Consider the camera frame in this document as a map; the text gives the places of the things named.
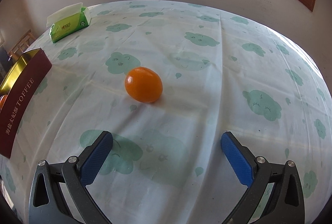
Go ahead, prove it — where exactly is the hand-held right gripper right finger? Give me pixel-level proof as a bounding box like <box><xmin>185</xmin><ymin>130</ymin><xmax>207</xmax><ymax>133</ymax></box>
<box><xmin>220</xmin><ymin>132</ymin><xmax>305</xmax><ymax>224</ymax></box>

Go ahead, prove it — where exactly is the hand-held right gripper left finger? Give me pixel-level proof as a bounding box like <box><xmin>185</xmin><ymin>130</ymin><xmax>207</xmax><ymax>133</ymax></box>
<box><xmin>28</xmin><ymin>131</ymin><xmax>114</xmax><ymax>224</ymax></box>

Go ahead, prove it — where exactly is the maroon and gold tin box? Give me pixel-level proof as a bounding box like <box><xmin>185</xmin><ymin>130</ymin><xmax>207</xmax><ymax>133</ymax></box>
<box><xmin>0</xmin><ymin>48</ymin><xmax>53</xmax><ymax>159</ymax></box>

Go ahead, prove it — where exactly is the white cloud print tablecloth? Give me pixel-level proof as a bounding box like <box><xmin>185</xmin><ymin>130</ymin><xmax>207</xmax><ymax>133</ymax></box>
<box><xmin>0</xmin><ymin>0</ymin><xmax>332</xmax><ymax>224</ymax></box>

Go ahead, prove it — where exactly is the light wooden chair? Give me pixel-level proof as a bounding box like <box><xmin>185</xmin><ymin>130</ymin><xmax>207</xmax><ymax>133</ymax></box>
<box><xmin>8</xmin><ymin>30</ymin><xmax>33</xmax><ymax>59</ymax></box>

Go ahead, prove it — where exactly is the green tissue pack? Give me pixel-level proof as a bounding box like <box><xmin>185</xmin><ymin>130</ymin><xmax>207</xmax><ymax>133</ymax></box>
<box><xmin>46</xmin><ymin>2</ymin><xmax>92</xmax><ymax>44</ymax></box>

